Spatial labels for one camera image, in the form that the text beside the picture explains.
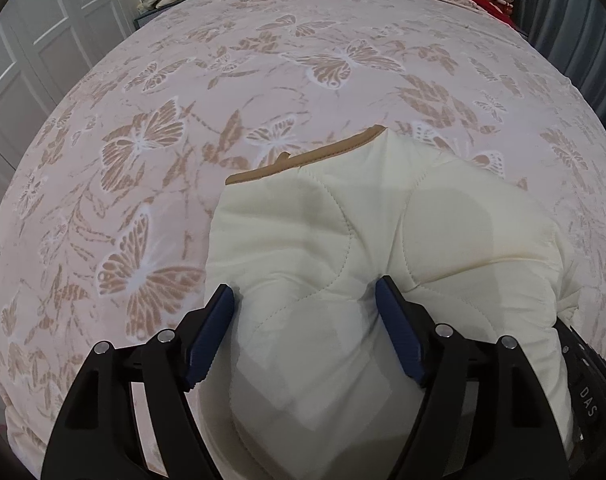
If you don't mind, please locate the pink butterfly bed blanket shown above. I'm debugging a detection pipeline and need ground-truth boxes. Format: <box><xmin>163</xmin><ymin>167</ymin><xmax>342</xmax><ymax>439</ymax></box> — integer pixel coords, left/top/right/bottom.
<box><xmin>0</xmin><ymin>0</ymin><xmax>606</xmax><ymax>466</ymax></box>

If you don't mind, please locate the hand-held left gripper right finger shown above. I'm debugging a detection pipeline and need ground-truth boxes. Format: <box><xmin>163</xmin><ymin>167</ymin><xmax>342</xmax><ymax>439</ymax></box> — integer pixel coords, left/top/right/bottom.
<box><xmin>375</xmin><ymin>275</ymin><xmax>570</xmax><ymax>480</ymax></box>

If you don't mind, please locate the white wardrobe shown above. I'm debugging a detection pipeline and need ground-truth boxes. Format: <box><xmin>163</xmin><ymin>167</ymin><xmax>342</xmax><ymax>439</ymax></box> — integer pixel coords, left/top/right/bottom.
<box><xmin>0</xmin><ymin>0</ymin><xmax>151</xmax><ymax>211</ymax></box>

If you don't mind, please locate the grey curtain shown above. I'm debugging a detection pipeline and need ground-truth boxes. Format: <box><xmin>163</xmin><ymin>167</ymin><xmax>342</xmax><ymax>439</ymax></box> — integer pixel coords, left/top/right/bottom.
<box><xmin>517</xmin><ymin>0</ymin><xmax>606</xmax><ymax>143</ymax></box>

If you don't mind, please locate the cream quilted blanket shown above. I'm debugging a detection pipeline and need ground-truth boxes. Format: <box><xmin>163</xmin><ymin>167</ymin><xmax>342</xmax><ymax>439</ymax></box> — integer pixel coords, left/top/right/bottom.
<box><xmin>203</xmin><ymin>124</ymin><xmax>584</xmax><ymax>480</ymax></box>

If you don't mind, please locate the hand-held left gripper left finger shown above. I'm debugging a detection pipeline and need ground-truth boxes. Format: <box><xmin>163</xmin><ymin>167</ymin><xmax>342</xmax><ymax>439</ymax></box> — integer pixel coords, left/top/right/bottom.
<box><xmin>40</xmin><ymin>283</ymin><xmax>235</xmax><ymax>480</ymax></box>

